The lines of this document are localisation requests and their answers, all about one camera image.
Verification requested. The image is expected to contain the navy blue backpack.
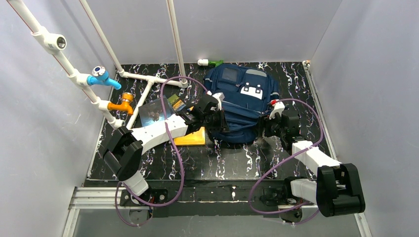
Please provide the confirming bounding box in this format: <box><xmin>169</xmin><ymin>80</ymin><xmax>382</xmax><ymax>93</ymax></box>
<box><xmin>204</xmin><ymin>64</ymin><xmax>279</xmax><ymax>144</ymax></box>

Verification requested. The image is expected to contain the dark blue hardcover book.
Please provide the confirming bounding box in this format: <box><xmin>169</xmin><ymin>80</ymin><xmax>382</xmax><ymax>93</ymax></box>
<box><xmin>138</xmin><ymin>96</ymin><xmax>173</xmax><ymax>127</ymax></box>

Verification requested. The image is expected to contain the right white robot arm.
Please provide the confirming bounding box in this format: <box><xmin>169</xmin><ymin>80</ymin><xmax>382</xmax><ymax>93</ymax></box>
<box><xmin>258</xmin><ymin>110</ymin><xmax>366</xmax><ymax>217</ymax></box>

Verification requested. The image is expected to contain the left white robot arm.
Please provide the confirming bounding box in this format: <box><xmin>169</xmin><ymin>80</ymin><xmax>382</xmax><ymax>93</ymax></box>
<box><xmin>99</xmin><ymin>92</ymin><xmax>229</xmax><ymax>196</ymax></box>

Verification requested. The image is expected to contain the yellow notebook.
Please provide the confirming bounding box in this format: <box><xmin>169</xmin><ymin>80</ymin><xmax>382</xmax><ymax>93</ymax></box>
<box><xmin>174</xmin><ymin>127</ymin><xmax>206</xmax><ymax>146</ymax></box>

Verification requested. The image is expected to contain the blue orange paperback book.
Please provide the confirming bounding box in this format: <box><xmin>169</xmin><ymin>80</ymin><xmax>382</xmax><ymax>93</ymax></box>
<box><xmin>168</xmin><ymin>94</ymin><xmax>186</xmax><ymax>112</ymax></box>

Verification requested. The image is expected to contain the green white pipe fitting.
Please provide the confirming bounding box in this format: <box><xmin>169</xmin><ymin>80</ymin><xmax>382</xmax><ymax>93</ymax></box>
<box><xmin>197</xmin><ymin>59</ymin><xmax>224</xmax><ymax>67</ymax></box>

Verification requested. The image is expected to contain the orange plastic tap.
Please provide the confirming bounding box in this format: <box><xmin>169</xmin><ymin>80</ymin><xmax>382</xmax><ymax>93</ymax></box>
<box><xmin>107</xmin><ymin>92</ymin><xmax>134</xmax><ymax>116</ymax></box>

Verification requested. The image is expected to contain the blue plastic tap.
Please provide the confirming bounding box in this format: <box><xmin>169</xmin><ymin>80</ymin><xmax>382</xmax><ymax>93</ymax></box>
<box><xmin>86</xmin><ymin>66</ymin><xmax>122</xmax><ymax>90</ymax></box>

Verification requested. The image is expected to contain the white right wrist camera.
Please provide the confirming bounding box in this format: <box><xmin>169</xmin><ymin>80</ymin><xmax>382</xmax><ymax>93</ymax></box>
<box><xmin>269</xmin><ymin>99</ymin><xmax>285</xmax><ymax>120</ymax></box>

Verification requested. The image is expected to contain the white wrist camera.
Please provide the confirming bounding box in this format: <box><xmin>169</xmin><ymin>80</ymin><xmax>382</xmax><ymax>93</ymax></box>
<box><xmin>269</xmin><ymin>99</ymin><xmax>285</xmax><ymax>120</ymax></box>
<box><xmin>206</xmin><ymin>91</ymin><xmax>225</xmax><ymax>110</ymax></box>

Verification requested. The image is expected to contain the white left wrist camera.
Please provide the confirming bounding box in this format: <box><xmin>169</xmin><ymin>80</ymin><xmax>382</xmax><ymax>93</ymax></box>
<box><xmin>206</xmin><ymin>91</ymin><xmax>225</xmax><ymax>110</ymax></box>

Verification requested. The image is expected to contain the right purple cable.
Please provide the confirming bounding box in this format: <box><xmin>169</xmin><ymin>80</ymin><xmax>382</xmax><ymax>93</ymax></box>
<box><xmin>248</xmin><ymin>98</ymin><xmax>325</xmax><ymax>226</ymax></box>

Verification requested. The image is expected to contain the purple cable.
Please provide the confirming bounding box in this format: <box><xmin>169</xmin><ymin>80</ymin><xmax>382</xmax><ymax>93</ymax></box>
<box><xmin>248</xmin><ymin>98</ymin><xmax>325</xmax><ymax>226</ymax></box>
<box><xmin>114</xmin><ymin>76</ymin><xmax>210</xmax><ymax>228</ymax></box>

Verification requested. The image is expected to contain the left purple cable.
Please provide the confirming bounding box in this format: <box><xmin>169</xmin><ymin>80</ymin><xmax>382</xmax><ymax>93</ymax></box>
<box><xmin>114</xmin><ymin>76</ymin><xmax>210</xmax><ymax>228</ymax></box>

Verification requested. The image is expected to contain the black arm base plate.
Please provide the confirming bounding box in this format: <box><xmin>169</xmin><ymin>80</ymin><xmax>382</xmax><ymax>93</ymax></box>
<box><xmin>117</xmin><ymin>180</ymin><xmax>316</xmax><ymax>220</ymax></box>

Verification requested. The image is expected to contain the aluminium rail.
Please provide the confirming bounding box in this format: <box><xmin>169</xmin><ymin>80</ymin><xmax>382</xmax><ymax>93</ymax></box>
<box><xmin>62</xmin><ymin>187</ymin><xmax>372</xmax><ymax>237</ymax></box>

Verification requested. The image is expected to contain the white pvc pipe frame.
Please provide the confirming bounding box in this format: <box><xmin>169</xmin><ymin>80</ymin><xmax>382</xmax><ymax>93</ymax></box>
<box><xmin>6</xmin><ymin>0</ymin><xmax>189</xmax><ymax>130</ymax></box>

